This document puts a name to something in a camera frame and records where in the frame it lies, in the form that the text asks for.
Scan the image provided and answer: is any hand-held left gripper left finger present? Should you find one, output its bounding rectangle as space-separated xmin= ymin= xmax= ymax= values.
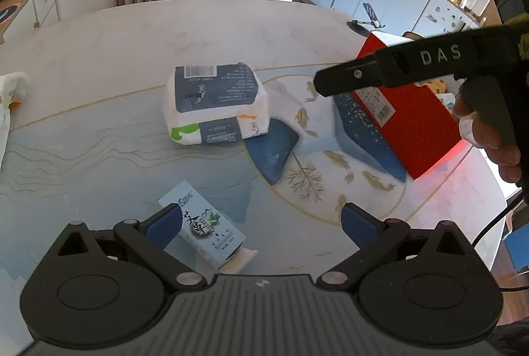
xmin=58 ymin=204 xmax=208 ymax=292

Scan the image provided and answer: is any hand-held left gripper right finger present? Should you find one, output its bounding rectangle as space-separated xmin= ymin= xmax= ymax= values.
xmin=316 ymin=202 xmax=472 ymax=290

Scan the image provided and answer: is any white box with green print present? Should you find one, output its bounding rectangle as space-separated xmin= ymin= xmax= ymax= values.
xmin=158 ymin=181 xmax=247 ymax=269

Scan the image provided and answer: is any red cardboard box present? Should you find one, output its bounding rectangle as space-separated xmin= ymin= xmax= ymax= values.
xmin=350 ymin=29 xmax=473 ymax=180

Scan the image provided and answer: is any white marble desktop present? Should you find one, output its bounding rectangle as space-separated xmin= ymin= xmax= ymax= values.
xmin=0 ymin=0 xmax=513 ymax=299

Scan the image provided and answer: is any person's right hand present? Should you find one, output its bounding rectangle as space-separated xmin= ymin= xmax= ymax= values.
xmin=452 ymin=93 xmax=525 ymax=188

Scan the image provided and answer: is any black phone stand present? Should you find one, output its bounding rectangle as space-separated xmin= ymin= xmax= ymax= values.
xmin=349 ymin=2 xmax=389 ymax=35

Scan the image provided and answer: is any white tissue pack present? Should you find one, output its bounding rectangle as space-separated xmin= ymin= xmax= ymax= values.
xmin=162 ymin=60 xmax=270 ymax=146

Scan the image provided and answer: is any blue plastic item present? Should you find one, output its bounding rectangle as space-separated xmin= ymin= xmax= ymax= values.
xmin=503 ymin=232 xmax=529 ymax=272

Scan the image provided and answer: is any white printed paper towel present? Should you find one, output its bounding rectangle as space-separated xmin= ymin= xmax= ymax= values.
xmin=0 ymin=70 xmax=31 ymax=175

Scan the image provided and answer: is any white side cabinet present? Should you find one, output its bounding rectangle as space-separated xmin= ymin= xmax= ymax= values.
xmin=0 ymin=0 xmax=60 ymax=44

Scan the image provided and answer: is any black cable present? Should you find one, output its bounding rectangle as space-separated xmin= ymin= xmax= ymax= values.
xmin=471 ymin=191 xmax=529 ymax=249

